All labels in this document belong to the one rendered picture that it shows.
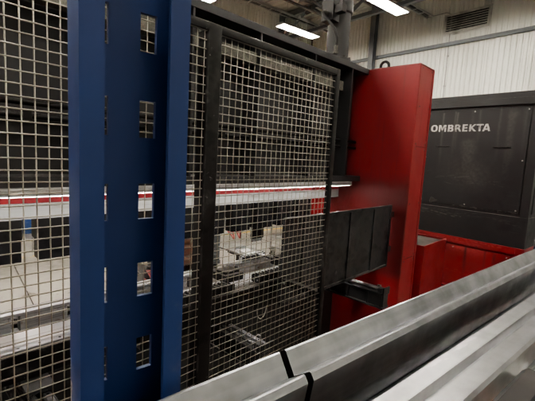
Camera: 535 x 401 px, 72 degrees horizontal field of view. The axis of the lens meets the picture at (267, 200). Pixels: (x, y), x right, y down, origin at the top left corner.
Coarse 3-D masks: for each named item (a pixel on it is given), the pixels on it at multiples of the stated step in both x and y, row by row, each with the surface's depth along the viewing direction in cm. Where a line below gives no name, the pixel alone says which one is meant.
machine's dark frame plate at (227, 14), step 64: (64, 0) 129; (192, 0) 161; (0, 64) 126; (64, 64) 140; (192, 64) 165; (256, 64) 196; (0, 128) 128; (64, 128) 142; (192, 128) 183; (256, 128) 198; (320, 128) 258
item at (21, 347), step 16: (256, 272) 206; (16, 336) 125; (32, 336) 125; (48, 336) 126; (64, 336) 127; (16, 352) 116; (32, 352) 119; (48, 352) 122; (64, 352) 126; (16, 368) 116; (32, 368) 119; (48, 368) 123
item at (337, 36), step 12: (336, 0) 245; (348, 0) 249; (324, 12) 243; (336, 12) 245; (348, 12) 251; (336, 24) 252; (348, 24) 253; (336, 36) 234; (348, 36) 255; (336, 48) 234; (348, 48) 257
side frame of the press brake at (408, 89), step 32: (416, 64) 247; (384, 96) 264; (416, 96) 248; (352, 128) 283; (384, 128) 265; (416, 128) 253; (352, 160) 285; (384, 160) 267; (416, 160) 260; (352, 192) 286; (384, 192) 268; (416, 192) 267; (416, 224) 274; (352, 320) 292
